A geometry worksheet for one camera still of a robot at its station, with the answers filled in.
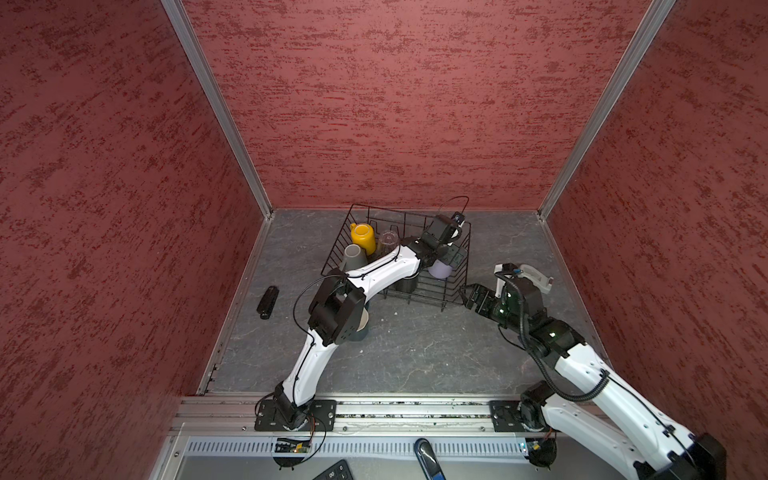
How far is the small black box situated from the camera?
911mm

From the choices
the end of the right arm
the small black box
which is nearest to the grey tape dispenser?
the end of the right arm

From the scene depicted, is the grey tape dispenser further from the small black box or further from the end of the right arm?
the small black box
